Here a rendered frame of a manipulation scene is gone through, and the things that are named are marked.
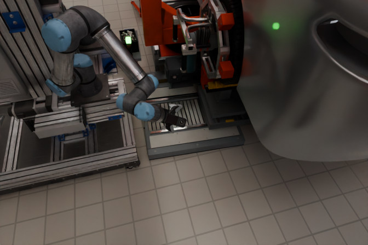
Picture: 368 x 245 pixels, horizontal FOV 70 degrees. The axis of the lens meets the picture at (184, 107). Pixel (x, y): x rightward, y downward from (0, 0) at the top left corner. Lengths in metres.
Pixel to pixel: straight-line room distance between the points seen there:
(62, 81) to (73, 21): 0.39
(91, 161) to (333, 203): 1.85
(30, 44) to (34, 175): 0.95
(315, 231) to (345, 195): 0.42
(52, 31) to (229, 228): 1.66
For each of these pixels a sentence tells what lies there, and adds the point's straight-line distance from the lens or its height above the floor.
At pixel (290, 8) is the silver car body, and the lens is 1.15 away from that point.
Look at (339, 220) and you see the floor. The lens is 2.39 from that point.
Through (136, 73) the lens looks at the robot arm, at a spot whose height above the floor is 1.17.
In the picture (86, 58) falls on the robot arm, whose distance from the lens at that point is 1.54.
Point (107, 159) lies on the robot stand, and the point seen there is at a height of 0.23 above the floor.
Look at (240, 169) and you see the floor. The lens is 2.28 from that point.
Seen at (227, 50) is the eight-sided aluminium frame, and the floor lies 0.97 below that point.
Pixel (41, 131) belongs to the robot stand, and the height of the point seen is 0.72.
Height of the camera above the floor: 1.99
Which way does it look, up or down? 50 degrees down
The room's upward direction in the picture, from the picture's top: 2 degrees clockwise
